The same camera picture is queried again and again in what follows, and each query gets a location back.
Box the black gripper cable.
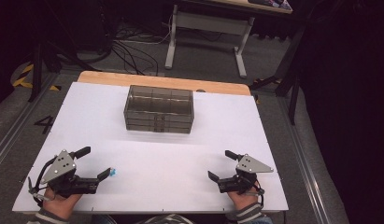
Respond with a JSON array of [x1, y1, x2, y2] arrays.
[[242, 183, 265, 209], [27, 155, 59, 208]]

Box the person's left hand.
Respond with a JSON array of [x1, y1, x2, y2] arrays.
[[42, 186, 83, 220]]

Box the person's right hand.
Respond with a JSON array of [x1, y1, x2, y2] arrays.
[[226, 181, 263, 211]]

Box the black metal stand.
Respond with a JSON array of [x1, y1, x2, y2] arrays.
[[26, 0, 101, 104], [250, 24, 306, 126]]

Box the wooden table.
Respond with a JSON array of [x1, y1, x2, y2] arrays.
[[77, 70, 252, 97]]

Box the black floor cables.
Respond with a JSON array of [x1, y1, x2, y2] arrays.
[[110, 18, 160, 77]]

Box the desk with white legs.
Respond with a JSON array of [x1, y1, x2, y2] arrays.
[[164, 0, 294, 78]]

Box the white board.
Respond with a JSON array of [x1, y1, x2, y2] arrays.
[[11, 81, 290, 215]]

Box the dark patterned item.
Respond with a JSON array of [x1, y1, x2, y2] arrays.
[[248, 0, 292, 10]]

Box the white floor cable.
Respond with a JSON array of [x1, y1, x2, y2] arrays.
[[118, 14, 174, 47]]

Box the clear grey drawer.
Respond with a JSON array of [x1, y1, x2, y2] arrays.
[[125, 123, 192, 134]]

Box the metal floor rail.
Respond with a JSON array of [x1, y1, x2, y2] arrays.
[[0, 73, 59, 174], [277, 96, 333, 224]]

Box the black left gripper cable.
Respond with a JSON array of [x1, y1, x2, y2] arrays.
[[27, 155, 59, 208]]

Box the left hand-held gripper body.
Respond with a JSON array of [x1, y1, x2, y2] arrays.
[[39, 148, 101, 198]]

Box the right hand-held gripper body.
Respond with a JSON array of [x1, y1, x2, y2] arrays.
[[217, 153, 275, 195]]

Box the clear grey drawer cabinet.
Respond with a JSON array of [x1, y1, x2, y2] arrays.
[[123, 84, 195, 134]]

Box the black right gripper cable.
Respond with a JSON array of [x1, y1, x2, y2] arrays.
[[242, 183, 265, 209]]

